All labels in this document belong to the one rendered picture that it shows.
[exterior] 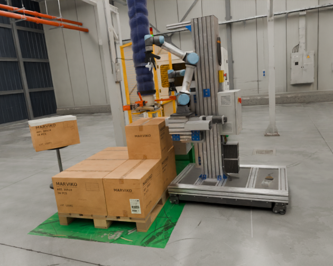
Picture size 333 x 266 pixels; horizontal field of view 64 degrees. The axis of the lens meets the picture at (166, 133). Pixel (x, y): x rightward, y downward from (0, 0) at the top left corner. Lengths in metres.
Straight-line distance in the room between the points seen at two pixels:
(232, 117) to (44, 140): 2.55
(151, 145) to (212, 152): 0.70
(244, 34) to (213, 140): 9.48
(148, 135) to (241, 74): 9.50
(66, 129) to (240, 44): 9.45
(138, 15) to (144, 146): 1.46
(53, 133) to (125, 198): 1.79
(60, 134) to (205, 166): 2.11
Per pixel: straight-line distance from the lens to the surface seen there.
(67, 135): 4.13
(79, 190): 2.92
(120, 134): 4.74
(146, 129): 3.03
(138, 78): 3.21
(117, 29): 7.04
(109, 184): 2.70
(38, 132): 4.06
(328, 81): 12.28
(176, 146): 3.67
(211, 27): 3.07
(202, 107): 3.07
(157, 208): 3.11
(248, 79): 12.20
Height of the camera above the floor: 1.42
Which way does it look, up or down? 11 degrees down
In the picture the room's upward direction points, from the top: 6 degrees counter-clockwise
